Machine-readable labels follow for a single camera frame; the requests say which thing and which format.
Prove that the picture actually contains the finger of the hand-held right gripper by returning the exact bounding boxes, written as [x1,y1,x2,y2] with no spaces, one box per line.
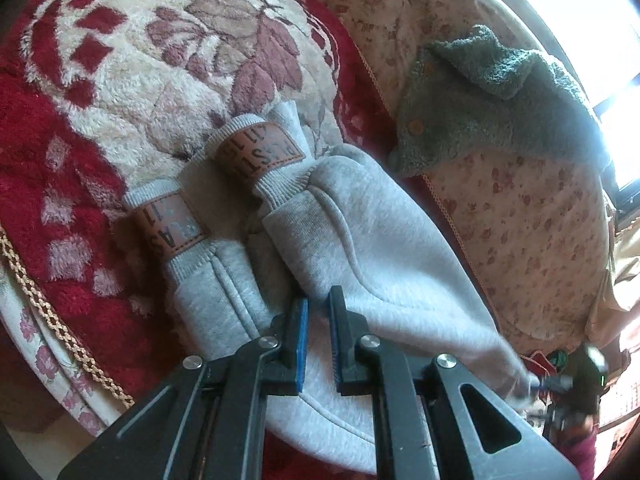
[527,377,566,396]

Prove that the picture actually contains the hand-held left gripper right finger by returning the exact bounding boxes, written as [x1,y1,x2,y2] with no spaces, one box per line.
[327,285,581,480]

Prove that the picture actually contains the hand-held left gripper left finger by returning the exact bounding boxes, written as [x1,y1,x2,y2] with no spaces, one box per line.
[57,296,310,480]

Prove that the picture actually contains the grey sweat pants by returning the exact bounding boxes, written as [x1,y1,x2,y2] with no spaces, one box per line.
[121,100,532,476]

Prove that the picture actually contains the beige floral pillow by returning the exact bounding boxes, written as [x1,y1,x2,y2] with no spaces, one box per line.
[280,0,617,356]

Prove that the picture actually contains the green fleece garment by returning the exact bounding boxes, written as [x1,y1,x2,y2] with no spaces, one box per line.
[387,24,608,178]

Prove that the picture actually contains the red floral plush blanket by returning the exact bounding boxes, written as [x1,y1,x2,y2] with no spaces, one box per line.
[0,0,506,480]

